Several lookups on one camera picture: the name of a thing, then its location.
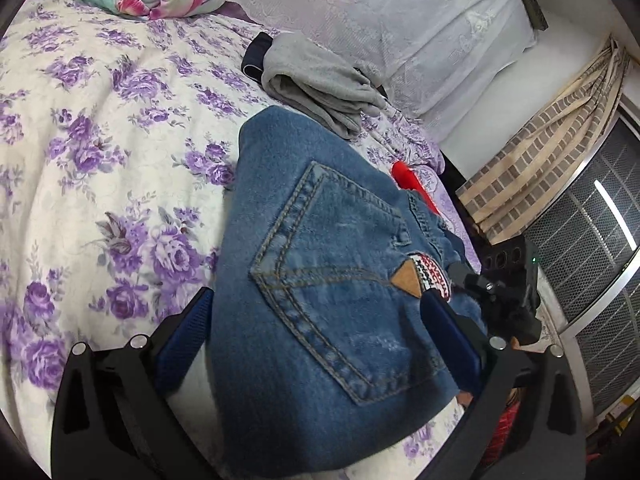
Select brick pattern curtain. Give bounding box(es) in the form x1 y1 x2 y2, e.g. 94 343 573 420
456 35 632 247

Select dark navy garment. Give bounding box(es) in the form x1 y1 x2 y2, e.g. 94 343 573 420
240 31 277 83

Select blue denim pants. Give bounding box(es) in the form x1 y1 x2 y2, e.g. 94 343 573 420
212 105 490 463

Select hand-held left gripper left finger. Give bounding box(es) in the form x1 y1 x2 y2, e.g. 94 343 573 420
50 287 217 480

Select folded grey sweatshirt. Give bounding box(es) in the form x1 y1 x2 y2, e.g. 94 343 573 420
261 31 388 141

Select purple floral bed sheet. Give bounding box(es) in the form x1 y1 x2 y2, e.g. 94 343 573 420
0 0 483 480

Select red garment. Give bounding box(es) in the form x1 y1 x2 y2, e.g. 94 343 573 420
390 160 441 216

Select metal mesh window grille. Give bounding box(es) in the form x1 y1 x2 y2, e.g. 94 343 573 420
520 97 640 428

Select white lace pillow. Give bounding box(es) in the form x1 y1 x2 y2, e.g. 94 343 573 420
200 0 540 142

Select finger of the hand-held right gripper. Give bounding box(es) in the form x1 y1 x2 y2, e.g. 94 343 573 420
446 260 488 297

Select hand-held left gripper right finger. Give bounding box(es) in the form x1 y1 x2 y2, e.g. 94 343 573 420
420 296 587 480

